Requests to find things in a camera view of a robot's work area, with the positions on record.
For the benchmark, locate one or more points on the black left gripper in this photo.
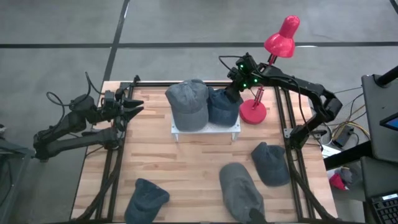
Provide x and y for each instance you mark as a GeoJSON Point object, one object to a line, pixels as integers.
{"type": "Point", "coordinates": [119, 112]}

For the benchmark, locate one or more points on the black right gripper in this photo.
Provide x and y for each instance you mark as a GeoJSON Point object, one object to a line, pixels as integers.
{"type": "Point", "coordinates": [245, 79]}

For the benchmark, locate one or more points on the navy blue baseball cap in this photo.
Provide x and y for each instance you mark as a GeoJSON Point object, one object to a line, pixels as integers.
{"type": "Point", "coordinates": [222, 112]}
{"type": "Point", "coordinates": [144, 202]}

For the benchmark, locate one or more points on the light grey baseball cap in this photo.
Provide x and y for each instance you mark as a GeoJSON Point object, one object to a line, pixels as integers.
{"type": "Point", "coordinates": [237, 189]}
{"type": "Point", "coordinates": [188, 105]}

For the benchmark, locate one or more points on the dark grey baseball cap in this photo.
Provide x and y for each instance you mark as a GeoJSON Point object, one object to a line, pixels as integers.
{"type": "Point", "coordinates": [270, 165]}

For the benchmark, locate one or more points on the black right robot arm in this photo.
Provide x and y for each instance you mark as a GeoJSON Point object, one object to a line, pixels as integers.
{"type": "Point", "coordinates": [311, 88]}

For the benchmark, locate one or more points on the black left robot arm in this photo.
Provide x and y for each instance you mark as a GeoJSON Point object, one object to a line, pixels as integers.
{"type": "Point", "coordinates": [68, 123]}

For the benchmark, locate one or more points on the red desk lamp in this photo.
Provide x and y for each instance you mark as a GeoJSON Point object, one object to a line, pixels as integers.
{"type": "Point", "coordinates": [252, 112]}

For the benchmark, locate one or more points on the white perforated metal shelf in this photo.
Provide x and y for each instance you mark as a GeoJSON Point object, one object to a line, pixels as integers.
{"type": "Point", "coordinates": [217, 129]}

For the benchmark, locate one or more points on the white paper sheet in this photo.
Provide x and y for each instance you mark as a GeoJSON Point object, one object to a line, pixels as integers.
{"type": "Point", "coordinates": [330, 151]}

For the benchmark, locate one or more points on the black power adapter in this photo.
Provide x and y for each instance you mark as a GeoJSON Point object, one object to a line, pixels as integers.
{"type": "Point", "coordinates": [343, 137]}

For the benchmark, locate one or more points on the black bar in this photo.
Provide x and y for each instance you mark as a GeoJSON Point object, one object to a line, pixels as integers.
{"type": "Point", "coordinates": [348, 155]}

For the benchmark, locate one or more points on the red cloth item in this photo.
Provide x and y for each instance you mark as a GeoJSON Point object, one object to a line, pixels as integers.
{"type": "Point", "coordinates": [337, 182]}

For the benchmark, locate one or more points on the dark grey desk panel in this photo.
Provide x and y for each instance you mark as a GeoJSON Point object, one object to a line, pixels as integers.
{"type": "Point", "coordinates": [379, 102]}

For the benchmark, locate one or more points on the black pole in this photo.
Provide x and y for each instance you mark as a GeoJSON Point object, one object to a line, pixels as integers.
{"type": "Point", "coordinates": [387, 76]}

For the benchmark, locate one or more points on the black keyboard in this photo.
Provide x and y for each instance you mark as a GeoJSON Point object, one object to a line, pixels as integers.
{"type": "Point", "coordinates": [385, 210]}

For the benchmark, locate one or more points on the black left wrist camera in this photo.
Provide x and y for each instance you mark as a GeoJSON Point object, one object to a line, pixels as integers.
{"type": "Point", "coordinates": [109, 99]}

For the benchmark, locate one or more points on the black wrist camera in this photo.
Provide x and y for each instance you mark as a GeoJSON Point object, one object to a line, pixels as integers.
{"type": "Point", "coordinates": [247, 62]}
{"type": "Point", "coordinates": [109, 99]}

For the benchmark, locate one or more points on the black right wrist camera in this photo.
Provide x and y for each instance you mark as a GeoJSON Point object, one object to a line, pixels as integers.
{"type": "Point", "coordinates": [247, 62]}

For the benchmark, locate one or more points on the silver corner bracket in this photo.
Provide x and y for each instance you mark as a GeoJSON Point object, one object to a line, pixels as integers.
{"type": "Point", "coordinates": [287, 133]}

